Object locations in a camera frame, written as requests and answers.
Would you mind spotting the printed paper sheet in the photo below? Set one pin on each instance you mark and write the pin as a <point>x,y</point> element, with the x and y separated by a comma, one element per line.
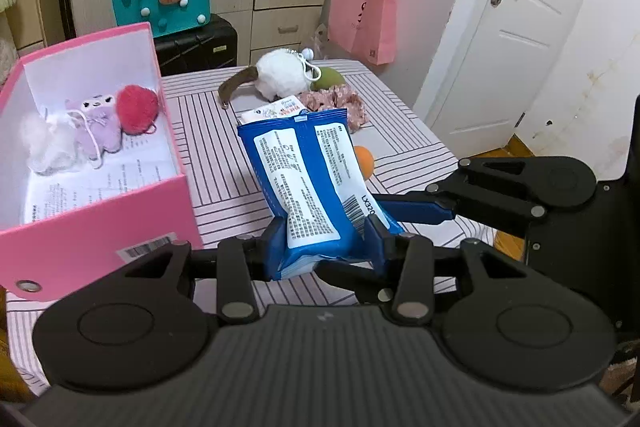
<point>125,177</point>

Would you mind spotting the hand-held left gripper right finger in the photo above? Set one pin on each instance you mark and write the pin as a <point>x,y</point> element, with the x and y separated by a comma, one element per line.
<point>380,242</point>

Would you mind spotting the orange ball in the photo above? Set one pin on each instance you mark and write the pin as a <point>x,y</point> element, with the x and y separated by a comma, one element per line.
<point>365,162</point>

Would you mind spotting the green plush toy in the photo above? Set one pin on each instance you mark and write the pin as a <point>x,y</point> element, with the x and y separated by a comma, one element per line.
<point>330,79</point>

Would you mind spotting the pink cardboard box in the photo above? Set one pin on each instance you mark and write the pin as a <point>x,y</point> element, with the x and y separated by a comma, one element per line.
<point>100,227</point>

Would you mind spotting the floral scrunchie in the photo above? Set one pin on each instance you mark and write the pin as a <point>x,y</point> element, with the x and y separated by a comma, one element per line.
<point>340,102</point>

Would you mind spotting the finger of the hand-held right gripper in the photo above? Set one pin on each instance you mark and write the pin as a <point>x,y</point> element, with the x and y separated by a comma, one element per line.
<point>345,274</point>
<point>415,209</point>

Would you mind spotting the clear plastic bag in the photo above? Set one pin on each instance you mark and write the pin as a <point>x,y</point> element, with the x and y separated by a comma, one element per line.
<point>321,42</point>

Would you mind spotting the pink tote bag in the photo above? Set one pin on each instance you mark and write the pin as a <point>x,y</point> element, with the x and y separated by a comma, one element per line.
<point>362,22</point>

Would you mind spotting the red pompom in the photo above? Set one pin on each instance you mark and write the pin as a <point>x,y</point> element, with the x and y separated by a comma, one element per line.
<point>137,107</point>

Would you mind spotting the white tissue packet red print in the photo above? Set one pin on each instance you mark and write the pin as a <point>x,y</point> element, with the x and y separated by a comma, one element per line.
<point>275,109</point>

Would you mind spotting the white plush with brown tail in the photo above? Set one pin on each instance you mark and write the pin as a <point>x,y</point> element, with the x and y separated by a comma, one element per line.
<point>280,74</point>

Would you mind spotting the white door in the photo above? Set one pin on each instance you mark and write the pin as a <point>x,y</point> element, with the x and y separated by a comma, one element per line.
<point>500,57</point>

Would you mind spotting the black suitcase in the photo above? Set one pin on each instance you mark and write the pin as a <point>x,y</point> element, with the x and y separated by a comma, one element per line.
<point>200,47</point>

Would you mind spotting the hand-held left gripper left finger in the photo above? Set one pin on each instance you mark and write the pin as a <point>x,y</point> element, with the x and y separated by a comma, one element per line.
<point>274,252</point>

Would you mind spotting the purple plush toy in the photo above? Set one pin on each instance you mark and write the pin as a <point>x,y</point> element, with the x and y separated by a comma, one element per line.
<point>97,127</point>

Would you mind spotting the blue snack packet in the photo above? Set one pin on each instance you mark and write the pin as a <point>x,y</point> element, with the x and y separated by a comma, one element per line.
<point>300,177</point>

